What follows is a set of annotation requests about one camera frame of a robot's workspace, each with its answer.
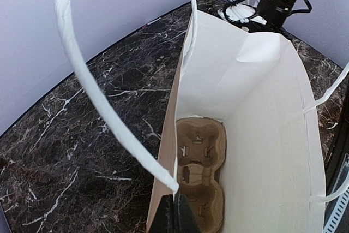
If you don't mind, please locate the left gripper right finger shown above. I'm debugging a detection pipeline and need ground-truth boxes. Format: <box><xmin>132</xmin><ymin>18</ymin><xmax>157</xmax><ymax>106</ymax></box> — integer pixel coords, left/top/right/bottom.
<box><xmin>173</xmin><ymin>192</ymin><xmax>201</xmax><ymax>233</ymax></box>

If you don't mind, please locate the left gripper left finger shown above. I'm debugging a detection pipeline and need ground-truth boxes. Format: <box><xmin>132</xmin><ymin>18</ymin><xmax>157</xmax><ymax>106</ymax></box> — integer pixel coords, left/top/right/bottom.
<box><xmin>151</xmin><ymin>195</ymin><xmax>174</xmax><ymax>233</ymax></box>

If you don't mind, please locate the brown pulp cup carrier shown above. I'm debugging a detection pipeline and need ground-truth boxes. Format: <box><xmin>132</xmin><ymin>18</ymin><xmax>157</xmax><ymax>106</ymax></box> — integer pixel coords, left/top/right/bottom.
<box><xmin>176</xmin><ymin>118</ymin><xmax>226</xmax><ymax>232</ymax></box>

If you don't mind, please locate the brown paper bag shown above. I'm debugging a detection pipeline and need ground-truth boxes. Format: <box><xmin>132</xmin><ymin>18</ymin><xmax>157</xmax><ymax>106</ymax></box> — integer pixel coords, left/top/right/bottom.
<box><xmin>55</xmin><ymin>0</ymin><xmax>348</xmax><ymax>232</ymax></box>

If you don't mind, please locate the white slotted cable duct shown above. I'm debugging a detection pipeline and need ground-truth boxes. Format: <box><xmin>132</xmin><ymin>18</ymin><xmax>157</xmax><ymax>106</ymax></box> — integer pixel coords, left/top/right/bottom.
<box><xmin>323</xmin><ymin>189</ymin><xmax>348</xmax><ymax>232</ymax></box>

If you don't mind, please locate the small white wall tag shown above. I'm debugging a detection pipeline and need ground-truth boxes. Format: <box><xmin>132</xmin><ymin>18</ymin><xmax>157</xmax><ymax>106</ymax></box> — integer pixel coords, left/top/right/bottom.
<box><xmin>146</xmin><ymin>17</ymin><xmax>161</xmax><ymax>26</ymax></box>

